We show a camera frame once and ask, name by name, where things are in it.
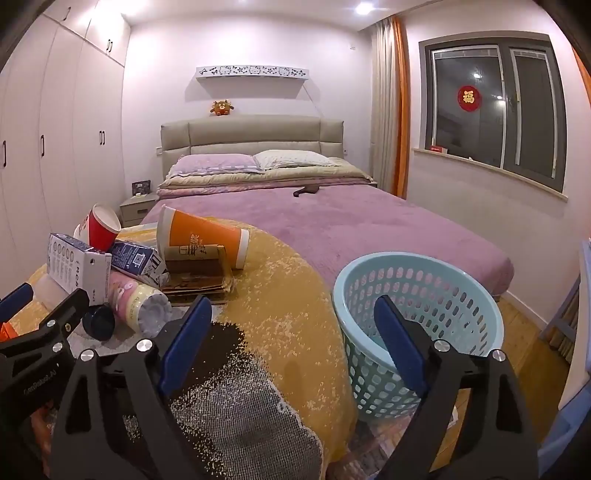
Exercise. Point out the white wardrobe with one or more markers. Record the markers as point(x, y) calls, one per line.
point(55, 138)

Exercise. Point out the grey framed window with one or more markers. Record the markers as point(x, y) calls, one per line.
point(489, 110)

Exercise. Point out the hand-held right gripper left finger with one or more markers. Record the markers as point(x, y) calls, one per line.
point(184, 344)

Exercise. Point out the ceiling light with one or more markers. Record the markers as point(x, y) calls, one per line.
point(364, 8)

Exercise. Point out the red round window decoration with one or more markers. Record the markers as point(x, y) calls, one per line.
point(468, 98)

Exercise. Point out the black picture frame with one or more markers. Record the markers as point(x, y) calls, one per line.
point(141, 187)

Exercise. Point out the purple pillow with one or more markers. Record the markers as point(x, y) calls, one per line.
point(212, 162)

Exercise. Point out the orange plush toy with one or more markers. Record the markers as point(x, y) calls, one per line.
point(222, 108)

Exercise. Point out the orange curtain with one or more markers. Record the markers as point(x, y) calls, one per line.
point(400, 115)
point(582, 60)

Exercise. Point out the light blue plastic basket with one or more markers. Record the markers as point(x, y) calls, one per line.
point(415, 286)

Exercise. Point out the white curtain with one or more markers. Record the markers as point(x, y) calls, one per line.
point(382, 106)

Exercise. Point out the grey nightstand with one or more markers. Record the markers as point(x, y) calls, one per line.
point(136, 207)

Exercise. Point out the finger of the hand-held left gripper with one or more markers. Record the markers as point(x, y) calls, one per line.
point(64, 311)
point(14, 297)

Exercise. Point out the pastel striped paper cup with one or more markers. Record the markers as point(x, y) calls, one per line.
point(138, 302)

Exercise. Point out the white pillow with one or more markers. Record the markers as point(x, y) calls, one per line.
point(291, 158)

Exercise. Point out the red paper cup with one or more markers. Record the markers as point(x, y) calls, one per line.
point(101, 228)

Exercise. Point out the small red box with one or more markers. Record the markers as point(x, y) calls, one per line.
point(437, 149)

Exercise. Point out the grey chair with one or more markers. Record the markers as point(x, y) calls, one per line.
point(565, 318)

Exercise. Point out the black round lid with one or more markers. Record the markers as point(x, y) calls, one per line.
point(99, 323)

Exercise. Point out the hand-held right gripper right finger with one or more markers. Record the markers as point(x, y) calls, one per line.
point(400, 344)

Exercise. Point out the beige padded headboard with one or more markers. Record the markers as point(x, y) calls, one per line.
point(240, 134)

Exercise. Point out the dark blue milk carton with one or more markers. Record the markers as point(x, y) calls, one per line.
point(138, 261)

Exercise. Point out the purple bedspread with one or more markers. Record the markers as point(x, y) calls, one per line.
point(369, 221)

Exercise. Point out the dark object on bed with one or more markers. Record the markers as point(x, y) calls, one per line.
point(305, 190)

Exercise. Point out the orange paper cup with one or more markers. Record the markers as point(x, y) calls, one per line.
point(203, 233)

